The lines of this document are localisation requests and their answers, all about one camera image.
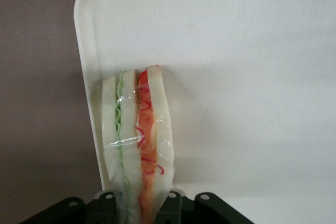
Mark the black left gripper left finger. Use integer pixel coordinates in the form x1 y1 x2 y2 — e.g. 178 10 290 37
18 190 118 224

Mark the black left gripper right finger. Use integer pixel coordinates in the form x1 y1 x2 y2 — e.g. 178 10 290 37
156 189 254 224

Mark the triangle sandwich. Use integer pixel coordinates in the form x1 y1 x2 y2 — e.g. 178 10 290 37
100 64 176 224

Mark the beige plastic tray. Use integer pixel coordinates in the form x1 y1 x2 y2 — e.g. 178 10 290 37
73 0 336 224

